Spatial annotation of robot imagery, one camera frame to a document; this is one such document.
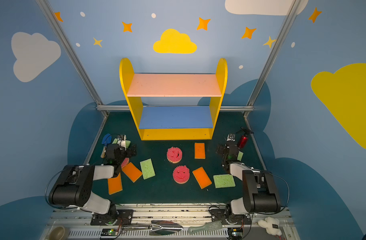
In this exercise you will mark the pink smiley sponge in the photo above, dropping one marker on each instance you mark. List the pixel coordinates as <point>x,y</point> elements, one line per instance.
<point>174,155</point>
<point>125,162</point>
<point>181,174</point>

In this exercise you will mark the blue toy shovel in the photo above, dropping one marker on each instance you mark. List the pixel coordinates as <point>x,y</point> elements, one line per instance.
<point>107,139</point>

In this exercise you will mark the pink smiley sponge centre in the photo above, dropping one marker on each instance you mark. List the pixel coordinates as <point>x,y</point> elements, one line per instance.
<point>174,155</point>

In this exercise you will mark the green circuit board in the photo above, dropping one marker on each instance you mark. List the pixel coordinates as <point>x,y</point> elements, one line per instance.
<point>108,234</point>
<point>235,233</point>

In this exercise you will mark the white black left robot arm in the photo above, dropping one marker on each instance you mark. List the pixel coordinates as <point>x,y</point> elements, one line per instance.
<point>73,188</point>

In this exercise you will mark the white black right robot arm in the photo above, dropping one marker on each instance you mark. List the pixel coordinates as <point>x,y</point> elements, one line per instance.
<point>260,192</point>

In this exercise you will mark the pale green brush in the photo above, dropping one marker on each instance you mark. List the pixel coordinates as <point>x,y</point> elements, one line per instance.
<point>210,226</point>

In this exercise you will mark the orange sponge front left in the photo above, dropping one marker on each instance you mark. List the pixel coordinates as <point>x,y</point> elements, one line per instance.
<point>115,185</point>

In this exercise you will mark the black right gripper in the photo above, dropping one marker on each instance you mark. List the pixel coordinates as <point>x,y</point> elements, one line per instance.
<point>224,150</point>

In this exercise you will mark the green sponge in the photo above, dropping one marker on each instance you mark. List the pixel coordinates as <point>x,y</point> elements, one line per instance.
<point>240,156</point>
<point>127,141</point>
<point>147,169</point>
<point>224,181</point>

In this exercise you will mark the red toy fire extinguisher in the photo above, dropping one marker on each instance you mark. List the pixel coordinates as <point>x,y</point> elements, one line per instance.
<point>244,138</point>

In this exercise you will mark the beige bowl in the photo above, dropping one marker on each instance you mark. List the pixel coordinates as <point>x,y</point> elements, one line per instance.
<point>59,233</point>

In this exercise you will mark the pink smiley sponge front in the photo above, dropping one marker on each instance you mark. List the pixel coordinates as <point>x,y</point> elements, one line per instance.
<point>181,174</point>

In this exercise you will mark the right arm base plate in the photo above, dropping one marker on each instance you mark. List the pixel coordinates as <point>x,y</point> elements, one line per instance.
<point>228,218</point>

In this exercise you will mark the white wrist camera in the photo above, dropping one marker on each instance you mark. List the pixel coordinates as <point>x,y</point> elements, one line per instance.
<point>231,138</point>
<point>121,140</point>

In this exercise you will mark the aluminium rail base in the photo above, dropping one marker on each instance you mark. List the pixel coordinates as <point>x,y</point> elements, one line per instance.
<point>78,222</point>

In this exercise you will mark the yellow shelf with coloured boards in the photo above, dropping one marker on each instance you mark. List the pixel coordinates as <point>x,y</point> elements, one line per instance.
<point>172,123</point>

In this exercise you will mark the orange sponge near shelf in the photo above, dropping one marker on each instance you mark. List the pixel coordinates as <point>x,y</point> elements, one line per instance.
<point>200,151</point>

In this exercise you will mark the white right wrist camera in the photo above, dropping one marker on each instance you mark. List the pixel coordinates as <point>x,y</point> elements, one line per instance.
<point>231,138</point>

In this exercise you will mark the right green circuit board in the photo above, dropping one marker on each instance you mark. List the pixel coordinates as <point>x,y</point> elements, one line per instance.
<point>235,233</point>

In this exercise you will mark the green sponge by extinguisher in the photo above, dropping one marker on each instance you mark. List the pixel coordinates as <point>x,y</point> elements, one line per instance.
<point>240,156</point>

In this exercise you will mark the left green circuit board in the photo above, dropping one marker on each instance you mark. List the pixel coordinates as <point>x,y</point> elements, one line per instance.
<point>108,234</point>

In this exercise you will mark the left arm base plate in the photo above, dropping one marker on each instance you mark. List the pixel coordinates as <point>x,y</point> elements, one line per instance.
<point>114,219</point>

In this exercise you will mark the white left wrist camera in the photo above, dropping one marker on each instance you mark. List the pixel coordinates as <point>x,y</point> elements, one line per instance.
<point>121,140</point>

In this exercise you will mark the orange sponge tilted left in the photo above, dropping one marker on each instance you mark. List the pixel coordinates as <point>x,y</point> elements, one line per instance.
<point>132,172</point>

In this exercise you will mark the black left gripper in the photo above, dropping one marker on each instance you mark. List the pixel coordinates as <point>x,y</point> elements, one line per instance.
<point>129,151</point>

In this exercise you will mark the pink smiley sponge left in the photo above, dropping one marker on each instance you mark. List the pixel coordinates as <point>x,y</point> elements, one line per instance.
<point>125,162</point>

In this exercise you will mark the white plush toy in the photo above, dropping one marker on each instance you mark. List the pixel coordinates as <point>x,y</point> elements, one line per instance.
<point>271,225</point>

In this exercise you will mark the orange sponge front centre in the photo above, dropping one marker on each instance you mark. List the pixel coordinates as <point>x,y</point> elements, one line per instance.
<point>202,177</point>

